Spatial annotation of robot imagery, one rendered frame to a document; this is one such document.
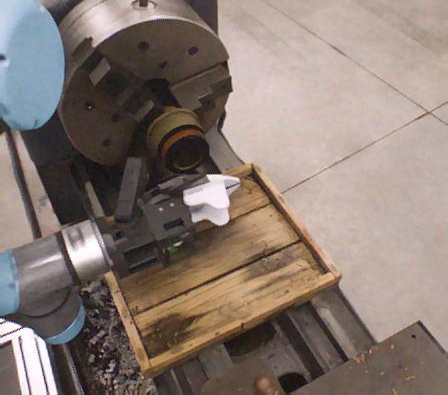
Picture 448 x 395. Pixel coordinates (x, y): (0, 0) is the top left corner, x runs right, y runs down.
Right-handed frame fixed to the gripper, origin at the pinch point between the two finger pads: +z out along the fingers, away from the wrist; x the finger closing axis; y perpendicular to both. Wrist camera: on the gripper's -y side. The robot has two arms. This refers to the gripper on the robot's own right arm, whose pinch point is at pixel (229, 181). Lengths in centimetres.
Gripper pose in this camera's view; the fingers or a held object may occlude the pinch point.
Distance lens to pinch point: 70.3
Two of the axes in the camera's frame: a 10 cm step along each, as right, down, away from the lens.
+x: 0.0, -6.5, -7.6
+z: 8.9, -3.5, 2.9
